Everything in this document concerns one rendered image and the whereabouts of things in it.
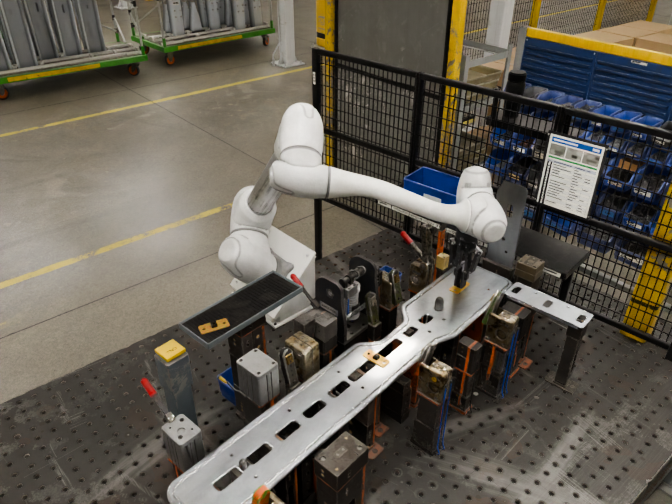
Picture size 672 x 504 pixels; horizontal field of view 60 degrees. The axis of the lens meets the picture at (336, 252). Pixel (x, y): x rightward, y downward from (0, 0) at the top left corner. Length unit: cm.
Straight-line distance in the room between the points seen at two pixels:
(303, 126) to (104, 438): 120
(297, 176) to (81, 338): 223
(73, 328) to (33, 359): 29
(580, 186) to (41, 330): 300
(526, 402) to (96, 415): 148
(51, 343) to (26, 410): 144
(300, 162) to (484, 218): 57
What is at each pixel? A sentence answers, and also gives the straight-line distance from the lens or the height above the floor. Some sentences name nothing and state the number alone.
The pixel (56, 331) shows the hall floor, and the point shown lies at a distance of 383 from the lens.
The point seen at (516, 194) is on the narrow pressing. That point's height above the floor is 130.
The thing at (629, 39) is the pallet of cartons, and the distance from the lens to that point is 615.
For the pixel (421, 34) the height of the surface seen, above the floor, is 141.
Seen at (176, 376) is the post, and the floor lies 109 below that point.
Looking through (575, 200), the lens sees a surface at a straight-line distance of 243.
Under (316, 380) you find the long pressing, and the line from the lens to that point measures 177.
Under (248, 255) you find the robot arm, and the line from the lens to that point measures 225.
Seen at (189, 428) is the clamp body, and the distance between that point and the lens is 161.
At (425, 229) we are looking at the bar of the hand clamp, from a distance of 208.
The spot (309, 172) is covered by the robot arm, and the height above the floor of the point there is 150.
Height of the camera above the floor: 225
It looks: 33 degrees down
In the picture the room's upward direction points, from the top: straight up
